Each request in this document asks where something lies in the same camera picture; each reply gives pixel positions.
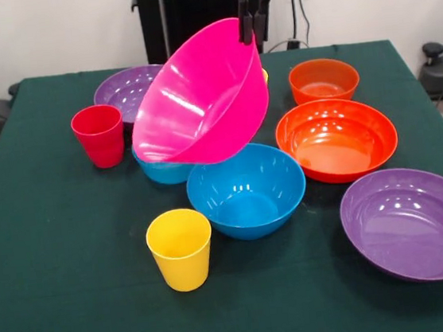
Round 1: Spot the pink plastic bowl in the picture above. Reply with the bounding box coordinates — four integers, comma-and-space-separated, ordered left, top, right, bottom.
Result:
119, 14, 277, 174

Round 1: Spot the grey cable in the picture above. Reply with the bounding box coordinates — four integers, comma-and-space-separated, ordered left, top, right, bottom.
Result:
264, 37, 311, 54

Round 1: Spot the dark green tablecloth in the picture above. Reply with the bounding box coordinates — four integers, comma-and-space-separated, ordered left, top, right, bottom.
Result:
0, 30, 443, 332

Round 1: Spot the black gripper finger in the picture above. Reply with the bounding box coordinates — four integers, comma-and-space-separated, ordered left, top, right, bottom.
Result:
250, 0, 278, 53
235, 0, 257, 47

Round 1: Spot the purple plastic bowl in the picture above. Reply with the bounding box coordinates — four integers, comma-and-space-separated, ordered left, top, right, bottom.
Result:
335, 162, 443, 291
90, 63, 171, 129

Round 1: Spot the red plastic cup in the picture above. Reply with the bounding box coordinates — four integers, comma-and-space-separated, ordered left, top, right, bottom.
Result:
68, 101, 130, 173

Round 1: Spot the black wall cable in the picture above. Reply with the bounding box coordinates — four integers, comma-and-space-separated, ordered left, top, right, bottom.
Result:
288, 0, 302, 43
297, 0, 313, 45

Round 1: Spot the large blue plastic bowl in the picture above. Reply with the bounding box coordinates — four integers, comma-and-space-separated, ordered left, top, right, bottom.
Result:
181, 137, 313, 248

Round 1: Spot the small orange plastic bowl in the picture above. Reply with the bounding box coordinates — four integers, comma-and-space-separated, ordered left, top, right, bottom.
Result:
286, 53, 363, 107

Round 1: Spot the large orange plastic bowl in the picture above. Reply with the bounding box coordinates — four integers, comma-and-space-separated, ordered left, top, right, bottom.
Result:
271, 91, 403, 191

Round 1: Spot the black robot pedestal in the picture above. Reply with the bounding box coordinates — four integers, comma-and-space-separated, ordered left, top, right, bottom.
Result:
130, 0, 276, 68

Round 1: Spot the small blue plastic bowl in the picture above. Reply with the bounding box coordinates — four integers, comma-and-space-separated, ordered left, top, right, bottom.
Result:
130, 139, 201, 189

